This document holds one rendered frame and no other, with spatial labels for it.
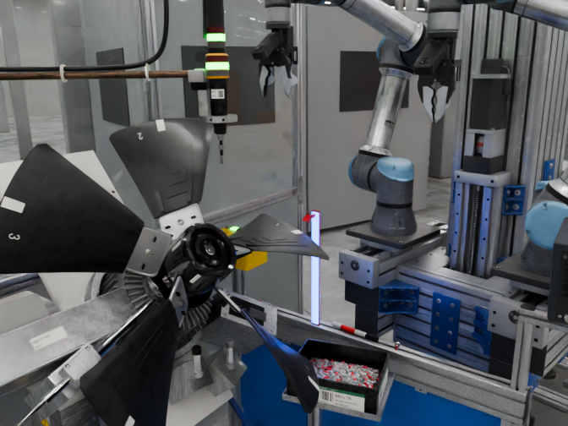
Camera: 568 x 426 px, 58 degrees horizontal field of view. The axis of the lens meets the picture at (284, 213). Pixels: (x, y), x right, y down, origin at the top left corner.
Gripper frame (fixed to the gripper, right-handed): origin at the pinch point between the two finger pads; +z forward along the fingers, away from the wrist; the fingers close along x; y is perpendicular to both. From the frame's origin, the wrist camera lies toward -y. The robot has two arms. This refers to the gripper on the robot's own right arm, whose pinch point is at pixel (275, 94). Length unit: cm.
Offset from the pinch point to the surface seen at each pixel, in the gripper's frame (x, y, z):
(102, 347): -24, -81, 39
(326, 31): 160, 286, -41
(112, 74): -9, -63, -6
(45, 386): -21, -90, 43
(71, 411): 1, -75, 66
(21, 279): 45, -61, 49
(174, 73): -19, -56, -6
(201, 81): -23, -53, -5
